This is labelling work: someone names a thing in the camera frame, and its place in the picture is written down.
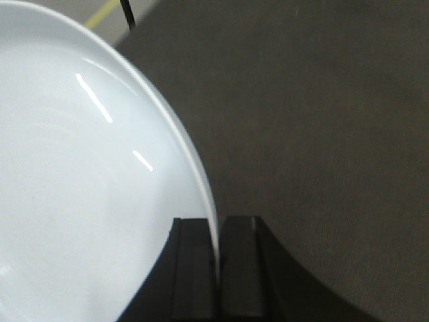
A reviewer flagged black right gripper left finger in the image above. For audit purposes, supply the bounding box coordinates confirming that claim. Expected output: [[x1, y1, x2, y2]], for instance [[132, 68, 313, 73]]
[[119, 218, 218, 321]]

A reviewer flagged black fabric table mat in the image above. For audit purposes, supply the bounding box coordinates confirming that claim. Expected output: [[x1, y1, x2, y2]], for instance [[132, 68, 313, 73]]
[[117, 1, 428, 321]]

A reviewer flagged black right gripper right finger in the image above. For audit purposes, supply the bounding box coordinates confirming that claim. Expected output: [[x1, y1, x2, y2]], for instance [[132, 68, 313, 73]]
[[220, 216, 374, 321]]

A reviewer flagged light blue round tray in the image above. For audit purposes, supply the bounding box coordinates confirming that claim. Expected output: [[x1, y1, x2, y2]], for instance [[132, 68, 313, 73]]
[[1, 1, 219, 321]]

